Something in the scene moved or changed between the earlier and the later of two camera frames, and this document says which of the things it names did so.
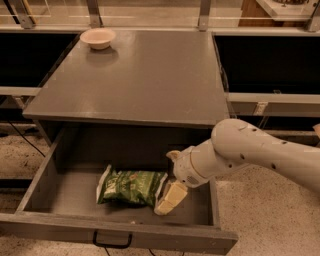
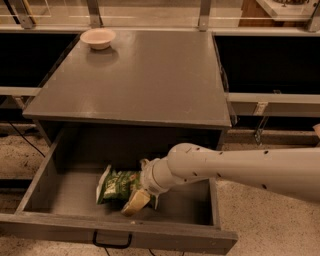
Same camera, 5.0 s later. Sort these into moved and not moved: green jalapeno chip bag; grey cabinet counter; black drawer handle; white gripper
Moved: white gripper
Not moved: black drawer handle; grey cabinet counter; green jalapeno chip bag
